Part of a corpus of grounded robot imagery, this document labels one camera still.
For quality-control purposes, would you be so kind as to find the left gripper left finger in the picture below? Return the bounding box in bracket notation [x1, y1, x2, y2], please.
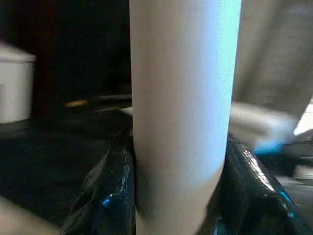
[61, 129, 138, 235]

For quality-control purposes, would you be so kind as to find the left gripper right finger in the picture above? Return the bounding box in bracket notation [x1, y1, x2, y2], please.
[212, 133, 313, 235]

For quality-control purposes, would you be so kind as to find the white plastic table leg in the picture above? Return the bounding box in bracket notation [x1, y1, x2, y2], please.
[129, 0, 243, 235]

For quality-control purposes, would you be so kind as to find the black table mat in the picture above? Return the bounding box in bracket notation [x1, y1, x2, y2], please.
[0, 110, 135, 221]

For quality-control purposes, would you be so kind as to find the grey pleated curtain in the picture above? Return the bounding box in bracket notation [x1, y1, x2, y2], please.
[231, 0, 313, 118]

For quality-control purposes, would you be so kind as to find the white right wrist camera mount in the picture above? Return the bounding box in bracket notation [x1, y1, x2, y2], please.
[229, 101, 305, 154]

